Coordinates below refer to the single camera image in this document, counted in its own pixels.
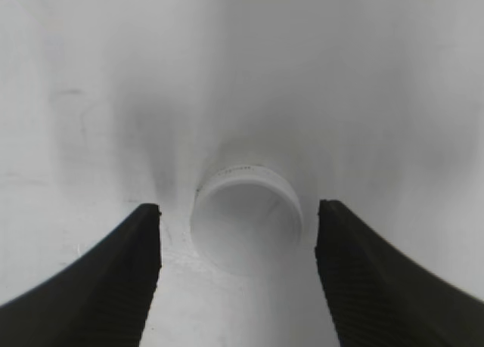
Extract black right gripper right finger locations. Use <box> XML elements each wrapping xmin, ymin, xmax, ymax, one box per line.
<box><xmin>315</xmin><ymin>200</ymin><xmax>483</xmax><ymax>346</ymax></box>

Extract white plastic bottle cap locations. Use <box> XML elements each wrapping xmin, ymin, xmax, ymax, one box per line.
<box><xmin>191</xmin><ymin>165</ymin><xmax>303</xmax><ymax>277</ymax></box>

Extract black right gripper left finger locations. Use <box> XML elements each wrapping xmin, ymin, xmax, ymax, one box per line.
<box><xmin>1</xmin><ymin>203</ymin><xmax>162</xmax><ymax>346</ymax></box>

